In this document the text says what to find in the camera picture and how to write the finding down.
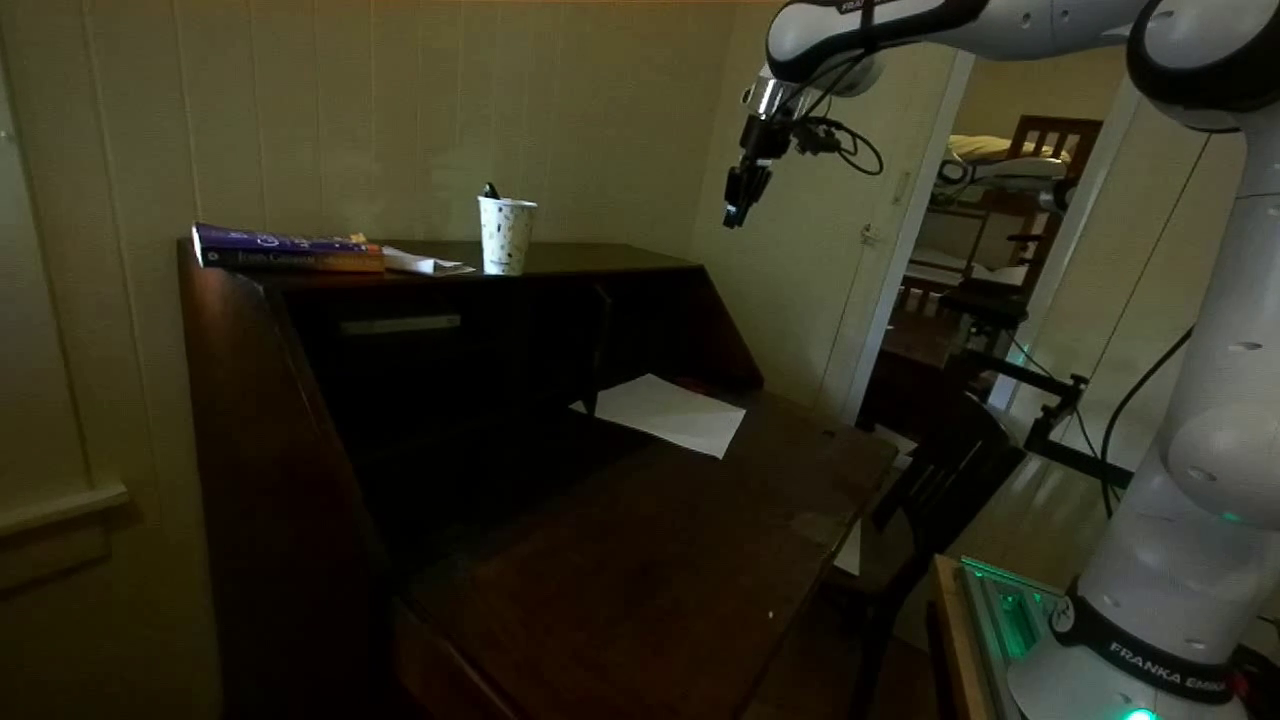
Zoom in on white paper sheet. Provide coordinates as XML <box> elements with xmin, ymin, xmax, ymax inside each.
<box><xmin>576</xmin><ymin>377</ymin><xmax>746</xmax><ymax>461</ymax></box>

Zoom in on white paper on desk top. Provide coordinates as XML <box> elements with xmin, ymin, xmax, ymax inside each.
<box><xmin>382</xmin><ymin>244</ymin><xmax>476</xmax><ymax>276</ymax></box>

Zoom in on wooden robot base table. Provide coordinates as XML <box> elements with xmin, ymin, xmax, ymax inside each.
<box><xmin>927</xmin><ymin>557</ymin><xmax>1062</xmax><ymax>720</ymax></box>

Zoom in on white paper cup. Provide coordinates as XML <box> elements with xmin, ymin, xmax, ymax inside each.
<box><xmin>476</xmin><ymin>195</ymin><xmax>535</xmax><ymax>276</ymax></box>

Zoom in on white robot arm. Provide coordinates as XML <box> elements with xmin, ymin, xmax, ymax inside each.
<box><xmin>726</xmin><ymin>0</ymin><xmax>1280</xmax><ymax>720</ymax></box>

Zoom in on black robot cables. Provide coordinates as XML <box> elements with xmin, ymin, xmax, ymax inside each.
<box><xmin>783</xmin><ymin>51</ymin><xmax>889</xmax><ymax>181</ymax></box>

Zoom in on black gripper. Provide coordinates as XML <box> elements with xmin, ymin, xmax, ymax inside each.
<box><xmin>726</xmin><ymin>71</ymin><xmax>798</xmax><ymax>227</ymax></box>

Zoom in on dark wooden secretary desk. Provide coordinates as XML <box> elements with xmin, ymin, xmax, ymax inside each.
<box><xmin>177</xmin><ymin>244</ymin><xmax>892</xmax><ymax>720</ymax></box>

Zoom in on dark wooden chair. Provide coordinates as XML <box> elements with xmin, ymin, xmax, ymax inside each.
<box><xmin>826</xmin><ymin>391</ymin><xmax>1023</xmax><ymax>720</ymax></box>

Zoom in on purple book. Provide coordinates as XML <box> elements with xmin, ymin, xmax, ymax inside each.
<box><xmin>194</xmin><ymin>222</ymin><xmax>385</xmax><ymax>271</ymax></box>

